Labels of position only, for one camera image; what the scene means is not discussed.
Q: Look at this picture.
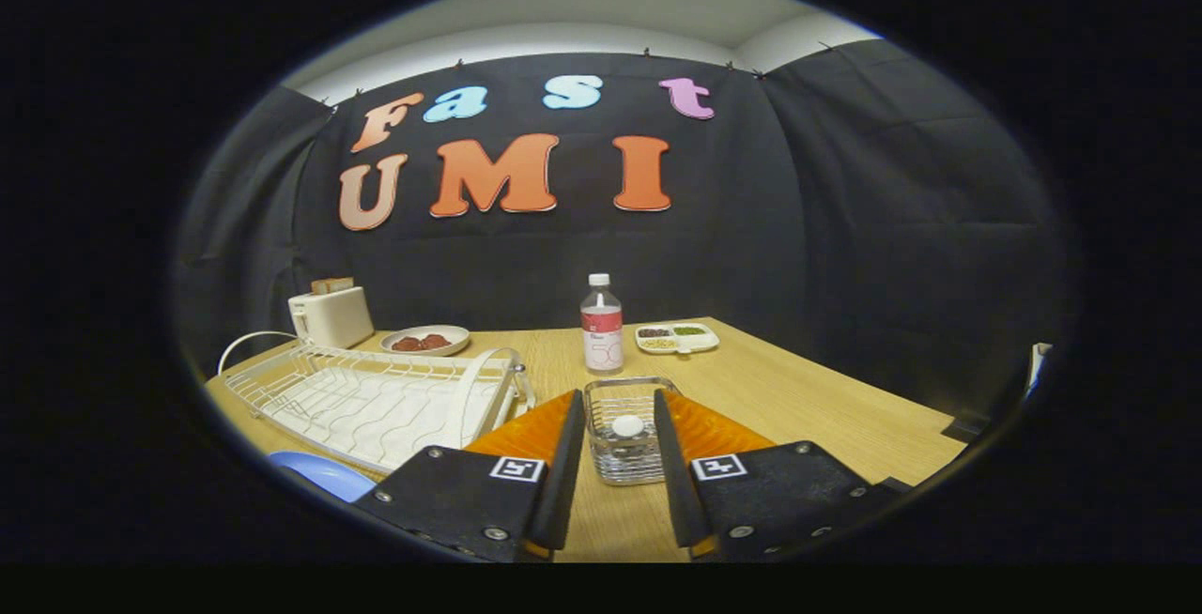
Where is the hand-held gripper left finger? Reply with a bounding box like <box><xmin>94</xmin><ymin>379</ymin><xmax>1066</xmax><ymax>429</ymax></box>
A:
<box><xmin>349</xmin><ymin>389</ymin><xmax>586</xmax><ymax>563</ymax></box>

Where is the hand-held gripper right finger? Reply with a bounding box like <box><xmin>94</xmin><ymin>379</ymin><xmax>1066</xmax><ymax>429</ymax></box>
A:
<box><xmin>654</xmin><ymin>389</ymin><xmax>902</xmax><ymax>563</ymax></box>

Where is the metal wire basket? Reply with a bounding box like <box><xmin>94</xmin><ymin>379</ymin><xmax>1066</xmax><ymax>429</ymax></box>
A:
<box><xmin>583</xmin><ymin>376</ymin><xmax>682</xmax><ymax>486</ymax></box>

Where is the white-handled spoon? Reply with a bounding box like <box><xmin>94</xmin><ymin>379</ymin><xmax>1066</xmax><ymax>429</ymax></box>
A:
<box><xmin>609</xmin><ymin>414</ymin><xmax>649</xmax><ymax>455</ymax></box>

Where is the white wire dish rack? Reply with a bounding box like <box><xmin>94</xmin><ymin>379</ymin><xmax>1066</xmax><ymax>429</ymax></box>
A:
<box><xmin>218</xmin><ymin>330</ymin><xmax>536</xmax><ymax>474</ymax></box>

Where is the blue plate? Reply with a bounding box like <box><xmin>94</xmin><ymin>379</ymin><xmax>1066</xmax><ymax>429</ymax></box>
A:
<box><xmin>268</xmin><ymin>450</ymin><xmax>378</xmax><ymax>504</ymax></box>

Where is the small beige plate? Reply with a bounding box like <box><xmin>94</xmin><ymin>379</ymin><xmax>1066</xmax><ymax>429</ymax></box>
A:
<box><xmin>380</xmin><ymin>325</ymin><xmax>471</xmax><ymax>358</ymax></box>

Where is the white divided snack tray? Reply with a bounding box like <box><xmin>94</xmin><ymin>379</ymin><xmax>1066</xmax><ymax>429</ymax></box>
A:
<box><xmin>635</xmin><ymin>322</ymin><xmax>720</xmax><ymax>355</ymax></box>

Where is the clear plastic bottle red label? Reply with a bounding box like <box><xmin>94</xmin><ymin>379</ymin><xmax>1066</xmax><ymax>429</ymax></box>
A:
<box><xmin>579</xmin><ymin>273</ymin><xmax>625</xmax><ymax>375</ymax></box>

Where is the black backdrop cloth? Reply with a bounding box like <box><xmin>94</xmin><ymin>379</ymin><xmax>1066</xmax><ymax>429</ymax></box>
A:
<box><xmin>174</xmin><ymin>39</ymin><xmax>1071</xmax><ymax>427</ymax></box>

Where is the white toaster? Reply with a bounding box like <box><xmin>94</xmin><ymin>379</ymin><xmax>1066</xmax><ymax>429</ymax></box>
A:
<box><xmin>287</xmin><ymin>286</ymin><xmax>376</xmax><ymax>350</ymax></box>

